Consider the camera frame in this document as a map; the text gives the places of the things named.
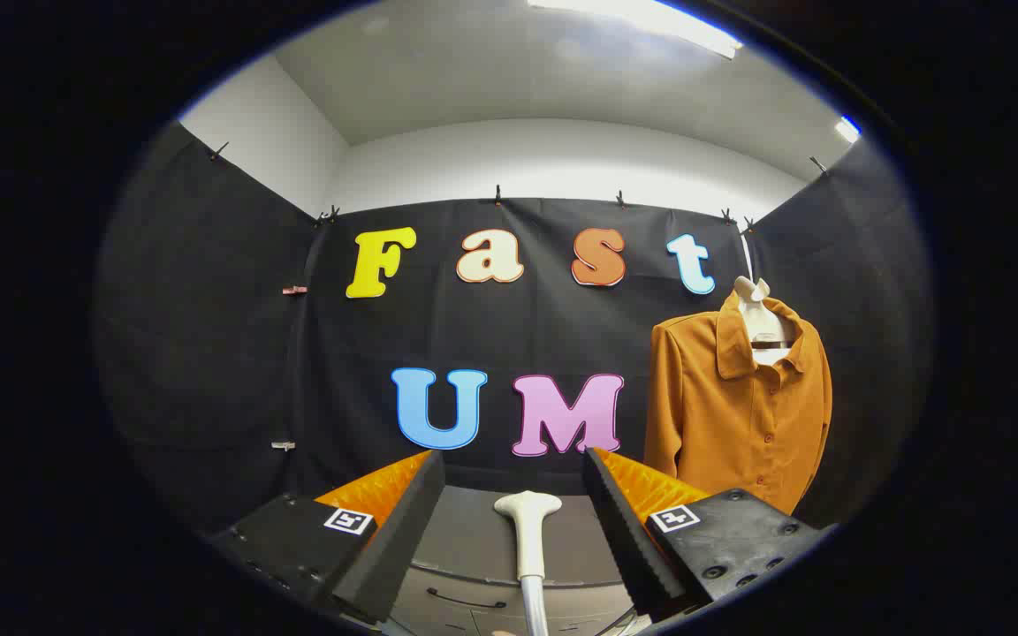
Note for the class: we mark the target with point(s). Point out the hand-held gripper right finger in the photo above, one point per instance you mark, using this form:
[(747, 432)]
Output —
[(619, 521)]

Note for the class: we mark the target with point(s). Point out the grey cabinet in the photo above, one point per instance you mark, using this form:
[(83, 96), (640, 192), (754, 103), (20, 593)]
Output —
[(474, 539)]

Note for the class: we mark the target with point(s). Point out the long ceiling light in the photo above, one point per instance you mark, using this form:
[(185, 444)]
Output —
[(650, 22)]

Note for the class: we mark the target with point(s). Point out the orange button shirt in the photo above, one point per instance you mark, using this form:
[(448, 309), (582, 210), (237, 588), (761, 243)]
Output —
[(721, 415)]

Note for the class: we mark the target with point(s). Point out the black backdrop cloth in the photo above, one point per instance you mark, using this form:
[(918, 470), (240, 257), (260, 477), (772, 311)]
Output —
[(208, 353)]

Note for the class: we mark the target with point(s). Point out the white garment steamer head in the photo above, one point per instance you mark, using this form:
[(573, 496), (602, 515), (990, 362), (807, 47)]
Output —
[(529, 539)]

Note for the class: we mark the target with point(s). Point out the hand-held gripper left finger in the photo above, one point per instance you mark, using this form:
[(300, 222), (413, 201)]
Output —
[(403, 530)]

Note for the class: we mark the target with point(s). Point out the small ceiling light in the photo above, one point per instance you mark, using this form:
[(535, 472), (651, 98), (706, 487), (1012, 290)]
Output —
[(847, 130)]

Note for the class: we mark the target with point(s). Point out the white clothes hanger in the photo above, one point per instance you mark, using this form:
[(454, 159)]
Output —
[(761, 322)]

